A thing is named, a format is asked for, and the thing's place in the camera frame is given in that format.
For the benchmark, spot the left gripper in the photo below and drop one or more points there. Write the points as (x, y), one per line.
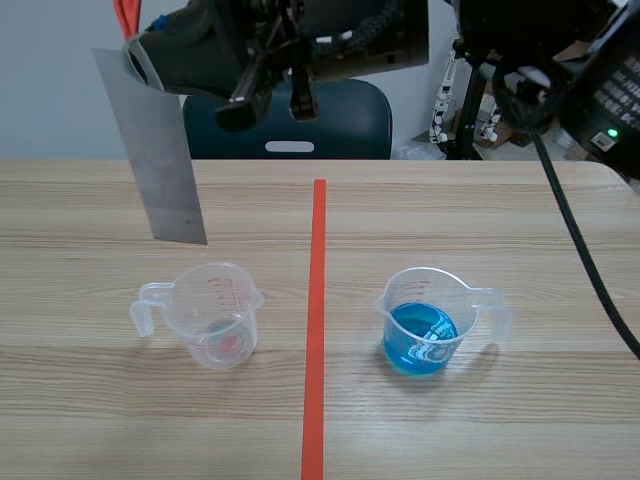
(380, 30)

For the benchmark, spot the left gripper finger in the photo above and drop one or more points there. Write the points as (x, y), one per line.
(195, 55)

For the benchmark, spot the grey metal plate orange strip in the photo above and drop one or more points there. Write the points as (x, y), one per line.
(160, 165)

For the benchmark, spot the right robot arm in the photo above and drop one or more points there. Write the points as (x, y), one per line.
(520, 30)

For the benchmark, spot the dark blue chair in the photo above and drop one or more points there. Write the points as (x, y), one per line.
(345, 125)

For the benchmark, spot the empty clear plastic beaker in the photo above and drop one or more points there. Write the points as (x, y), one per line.
(215, 320)

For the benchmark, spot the clear beaker with blue liquid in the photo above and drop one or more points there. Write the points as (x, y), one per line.
(425, 330)

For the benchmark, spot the black metal rail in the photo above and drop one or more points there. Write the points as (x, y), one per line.
(469, 110)

